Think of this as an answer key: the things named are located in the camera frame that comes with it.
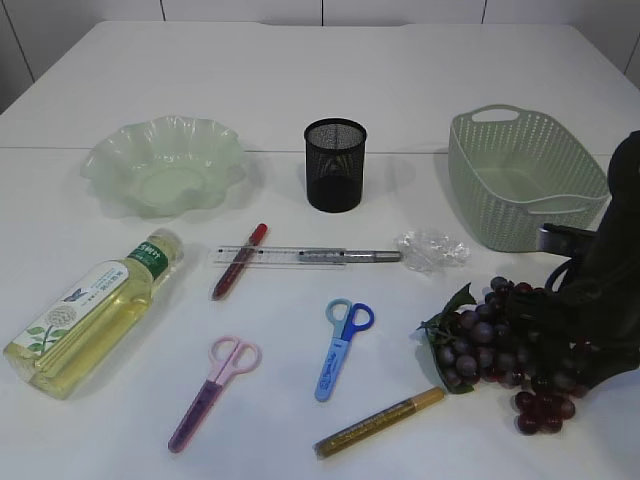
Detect green plastic woven basket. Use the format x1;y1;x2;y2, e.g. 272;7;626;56
448;104;609;253

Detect red marker pen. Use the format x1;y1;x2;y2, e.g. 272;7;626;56
211;223;268;301

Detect right gripper black covered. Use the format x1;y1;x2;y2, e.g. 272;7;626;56
506;234;639;390

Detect yellow tea bottle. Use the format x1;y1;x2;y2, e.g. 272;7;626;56
3;229;184;400

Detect silver glitter marker pen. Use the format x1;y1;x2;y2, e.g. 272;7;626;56
296;249;403;264

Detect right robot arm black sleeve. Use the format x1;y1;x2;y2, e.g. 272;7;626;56
596;131;639;301

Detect clear plastic ruler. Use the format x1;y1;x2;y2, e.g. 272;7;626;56
207;245;346;269

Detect purple grape bunch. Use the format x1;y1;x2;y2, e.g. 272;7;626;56
419;276;590;436

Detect blue capped scissors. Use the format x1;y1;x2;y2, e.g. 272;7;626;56
314;298;375;402

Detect gold glitter marker pen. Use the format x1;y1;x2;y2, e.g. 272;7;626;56
313;387;445;459

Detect black mesh pen holder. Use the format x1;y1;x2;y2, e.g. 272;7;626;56
304;118;367;213

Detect clear plastic sheet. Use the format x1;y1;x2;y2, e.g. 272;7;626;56
394;229;470;273

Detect green wavy glass plate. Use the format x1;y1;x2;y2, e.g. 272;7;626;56
80;115;246;218

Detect pink purple capped scissors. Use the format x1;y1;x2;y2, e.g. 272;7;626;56
167;336;262;453

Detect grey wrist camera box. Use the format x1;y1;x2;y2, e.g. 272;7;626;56
536;223;596;258

